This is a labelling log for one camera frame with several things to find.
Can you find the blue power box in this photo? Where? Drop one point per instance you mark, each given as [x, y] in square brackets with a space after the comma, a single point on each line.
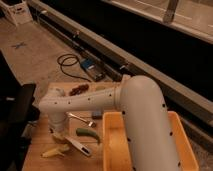
[92, 69]

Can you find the yellow plastic bin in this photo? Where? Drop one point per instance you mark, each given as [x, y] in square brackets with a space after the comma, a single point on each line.
[116, 155]

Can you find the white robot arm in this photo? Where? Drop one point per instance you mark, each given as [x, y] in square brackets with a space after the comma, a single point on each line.
[141, 102]

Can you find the green cucumber toy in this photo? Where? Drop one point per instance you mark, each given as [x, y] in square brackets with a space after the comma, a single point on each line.
[87, 132]

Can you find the black chair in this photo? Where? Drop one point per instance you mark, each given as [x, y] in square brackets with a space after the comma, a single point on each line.
[16, 111]

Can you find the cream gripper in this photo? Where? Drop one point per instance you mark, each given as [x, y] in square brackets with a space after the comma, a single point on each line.
[59, 137]

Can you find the white crate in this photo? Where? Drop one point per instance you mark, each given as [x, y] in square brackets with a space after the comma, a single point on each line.
[18, 13]

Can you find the white handled brush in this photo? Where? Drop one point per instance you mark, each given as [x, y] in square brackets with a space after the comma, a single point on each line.
[83, 149]

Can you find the yellow banana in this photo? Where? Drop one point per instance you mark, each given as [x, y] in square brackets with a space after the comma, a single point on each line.
[58, 150]

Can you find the metal fork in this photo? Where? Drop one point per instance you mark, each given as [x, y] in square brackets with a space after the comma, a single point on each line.
[89, 123]

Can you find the blue sponge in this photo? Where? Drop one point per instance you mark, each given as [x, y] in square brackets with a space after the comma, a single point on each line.
[97, 115]

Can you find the brown grape bunch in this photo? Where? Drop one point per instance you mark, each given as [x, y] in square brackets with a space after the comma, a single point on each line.
[79, 90]

